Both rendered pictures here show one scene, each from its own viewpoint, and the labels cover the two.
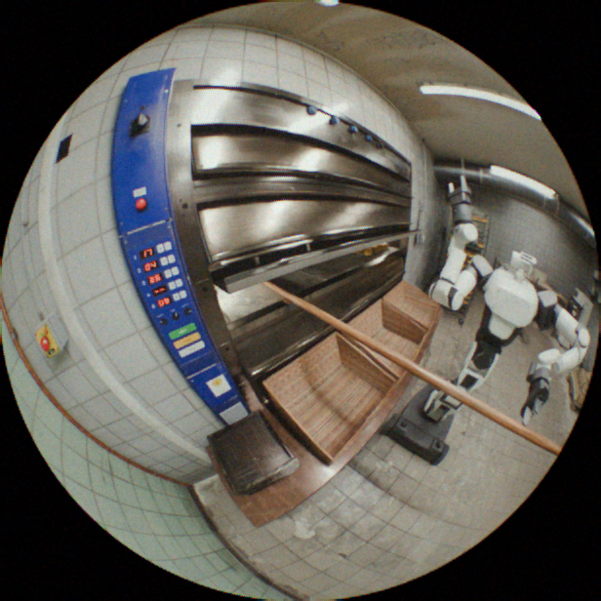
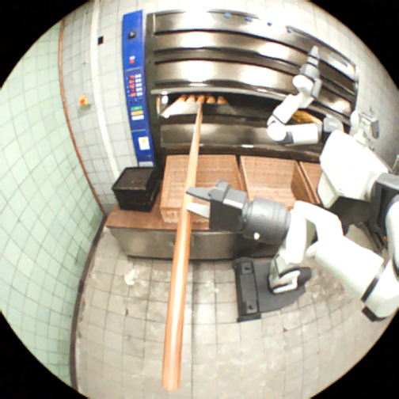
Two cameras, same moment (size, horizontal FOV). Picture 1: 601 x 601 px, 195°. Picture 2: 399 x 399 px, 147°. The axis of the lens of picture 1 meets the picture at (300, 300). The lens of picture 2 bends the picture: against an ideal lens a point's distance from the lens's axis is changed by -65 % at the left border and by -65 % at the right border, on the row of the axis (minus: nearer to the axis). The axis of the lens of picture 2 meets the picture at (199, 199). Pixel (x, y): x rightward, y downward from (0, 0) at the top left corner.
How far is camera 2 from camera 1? 0.78 m
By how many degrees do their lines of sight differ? 34
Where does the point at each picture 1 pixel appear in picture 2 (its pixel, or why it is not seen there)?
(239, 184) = (174, 54)
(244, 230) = (173, 73)
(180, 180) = (149, 53)
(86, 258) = (110, 77)
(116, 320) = (114, 99)
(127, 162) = (127, 47)
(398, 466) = (218, 298)
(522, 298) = (346, 154)
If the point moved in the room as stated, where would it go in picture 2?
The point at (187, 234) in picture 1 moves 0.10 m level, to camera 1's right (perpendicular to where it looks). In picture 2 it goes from (149, 72) to (157, 70)
